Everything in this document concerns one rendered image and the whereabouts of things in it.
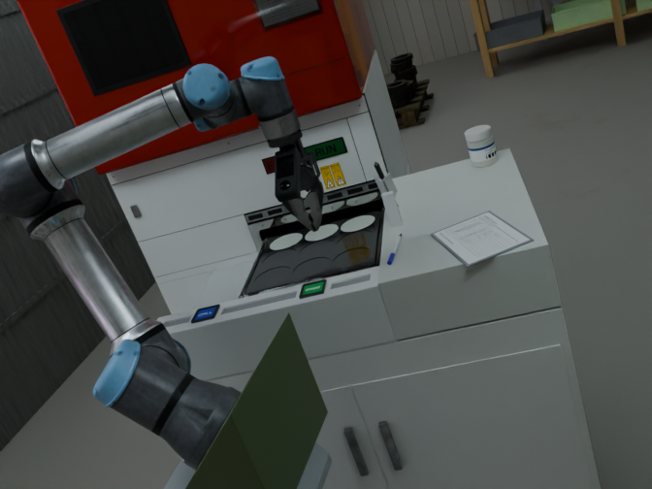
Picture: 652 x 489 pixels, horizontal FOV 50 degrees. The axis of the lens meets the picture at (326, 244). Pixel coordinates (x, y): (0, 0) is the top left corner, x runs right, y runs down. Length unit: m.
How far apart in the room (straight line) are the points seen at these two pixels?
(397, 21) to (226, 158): 6.54
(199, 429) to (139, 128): 0.52
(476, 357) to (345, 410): 0.33
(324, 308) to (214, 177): 0.74
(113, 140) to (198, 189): 0.89
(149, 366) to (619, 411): 1.68
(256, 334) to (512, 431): 0.62
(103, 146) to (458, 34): 7.35
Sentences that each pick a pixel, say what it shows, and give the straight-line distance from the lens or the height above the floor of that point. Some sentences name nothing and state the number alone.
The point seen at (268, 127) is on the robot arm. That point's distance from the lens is 1.40.
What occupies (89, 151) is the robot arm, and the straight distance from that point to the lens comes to 1.29.
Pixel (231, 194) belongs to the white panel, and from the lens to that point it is 2.13.
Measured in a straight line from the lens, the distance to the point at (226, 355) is 1.62.
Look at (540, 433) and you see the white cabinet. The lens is 1.71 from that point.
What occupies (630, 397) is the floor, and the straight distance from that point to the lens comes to 2.58.
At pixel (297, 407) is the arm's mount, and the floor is 0.91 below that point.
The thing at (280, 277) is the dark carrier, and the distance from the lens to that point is 1.82.
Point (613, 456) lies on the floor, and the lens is 2.38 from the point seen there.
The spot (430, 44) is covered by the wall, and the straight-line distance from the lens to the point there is 8.50.
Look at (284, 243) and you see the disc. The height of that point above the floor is 0.90.
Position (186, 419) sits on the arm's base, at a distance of 1.23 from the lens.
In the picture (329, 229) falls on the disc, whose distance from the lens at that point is 2.01.
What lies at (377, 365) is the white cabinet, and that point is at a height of 0.77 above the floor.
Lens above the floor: 1.62
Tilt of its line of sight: 22 degrees down
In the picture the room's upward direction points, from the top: 19 degrees counter-clockwise
